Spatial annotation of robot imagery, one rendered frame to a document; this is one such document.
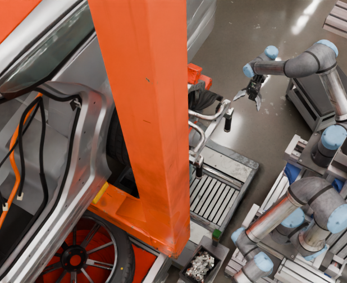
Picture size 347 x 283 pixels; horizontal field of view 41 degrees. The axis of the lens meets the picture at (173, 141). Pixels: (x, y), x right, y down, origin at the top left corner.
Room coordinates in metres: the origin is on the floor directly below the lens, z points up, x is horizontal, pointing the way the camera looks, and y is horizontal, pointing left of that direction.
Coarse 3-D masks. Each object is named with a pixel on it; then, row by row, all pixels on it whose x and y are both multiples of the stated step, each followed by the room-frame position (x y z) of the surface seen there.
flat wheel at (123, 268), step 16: (80, 224) 0.98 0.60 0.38; (96, 224) 0.94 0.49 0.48; (112, 224) 0.92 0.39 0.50; (112, 240) 0.83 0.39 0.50; (128, 240) 0.82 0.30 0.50; (64, 256) 0.77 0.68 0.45; (80, 256) 0.77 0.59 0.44; (128, 256) 0.73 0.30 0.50; (48, 272) 0.68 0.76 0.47; (64, 272) 0.67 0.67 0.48; (80, 272) 0.67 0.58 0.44; (112, 272) 0.64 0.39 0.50; (128, 272) 0.64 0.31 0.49
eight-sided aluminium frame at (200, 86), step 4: (200, 80) 1.55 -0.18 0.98; (188, 84) 1.43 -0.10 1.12; (192, 84) 1.44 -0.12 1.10; (196, 84) 1.47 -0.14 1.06; (200, 84) 1.51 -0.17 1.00; (204, 84) 1.55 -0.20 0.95; (188, 88) 1.41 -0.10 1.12; (192, 88) 1.43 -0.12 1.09; (196, 88) 1.47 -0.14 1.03; (200, 88) 1.51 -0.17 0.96; (204, 88) 1.55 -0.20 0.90; (188, 92) 1.39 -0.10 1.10; (196, 92) 1.56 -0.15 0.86; (200, 92) 1.53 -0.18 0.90; (196, 96) 1.56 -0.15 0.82; (196, 100) 1.56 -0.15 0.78; (192, 104) 1.55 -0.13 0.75; (196, 104) 1.54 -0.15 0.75; (188, 116) 1.50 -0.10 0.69; (196, 120) 1.47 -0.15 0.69
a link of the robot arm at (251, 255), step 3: (255, 249) 0.53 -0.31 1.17; (258, 249) 0.53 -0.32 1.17; (252, 252) 0.52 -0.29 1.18; (255, 252) 0.52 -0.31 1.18; (258, 252) 0.52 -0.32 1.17; (246, 255) 0.51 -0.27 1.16; (249, 255) 0.51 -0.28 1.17; (252, 255) 0.50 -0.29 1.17; (246, 258) 0.50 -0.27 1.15; (249, 258) 0.50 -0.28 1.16; (270, 270) 0.44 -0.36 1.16; (267, 273) 0.43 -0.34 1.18; (270, 273) 0.44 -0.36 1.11; (264, 276) 0.42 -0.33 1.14
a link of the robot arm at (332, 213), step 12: (324, 192) 0.65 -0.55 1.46; (336, 192) 0.65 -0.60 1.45; (312, 204) 0.62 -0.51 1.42; (324, 204) 0.60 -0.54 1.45; (336, 204) 0.59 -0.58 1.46; (324, 216) 0.56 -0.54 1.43; (336, 216) 0.55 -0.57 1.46; (312, 228) 0.58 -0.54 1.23; (324, 228) 0.54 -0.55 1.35; (336, 228) 0.52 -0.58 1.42; (300, 240) 0.58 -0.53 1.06; (312, 240) 0.56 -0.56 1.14; (324, 240) 0.58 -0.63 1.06; (300, 252) 0.55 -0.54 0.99; (312, 252) 0.53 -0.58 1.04
